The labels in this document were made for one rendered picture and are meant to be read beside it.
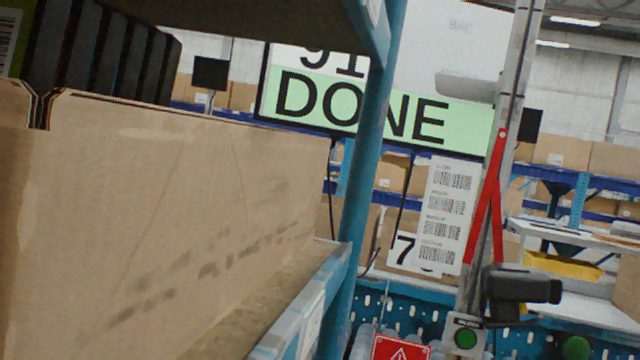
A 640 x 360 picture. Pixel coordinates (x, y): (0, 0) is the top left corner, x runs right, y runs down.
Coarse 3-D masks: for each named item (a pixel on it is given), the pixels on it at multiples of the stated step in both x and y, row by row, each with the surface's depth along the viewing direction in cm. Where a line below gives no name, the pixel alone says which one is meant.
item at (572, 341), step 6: (576, 336) 138; (564, 342) 139; (570, 342) 138; (576, 342) 137; (582, 342) 137; (564, 348) 138; (570, 348) 138; (576, 348) 137; (582, 348) 137; (588, 348) 137; (564, 354) 138; (570, 354) 138; (576, 354) 138; (582, 354) 137; (588, 354) 137
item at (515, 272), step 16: (496, 272) 85; (512, 272) 84; (528, 272) 84; (544, 272) 84; (496, 288) 84; (512, 288) 84; (528, 288) 83; (544, 288) 83; (560, 288) 83; (496, 304) 86; (512, 304) 85; (496, 320) 86; (512, 320) 85
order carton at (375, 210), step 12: (324, 204) 156; (336, 204) 185; (372, 204) 182; (324, 216) 156; (336, 216) 155; (372, 216) 154; (324, 228) 156; (336, 228) 156; (372, 228) 154; (336, 240) 156; (372, 240) 158; (372, 252) 175; (360, 264) 155
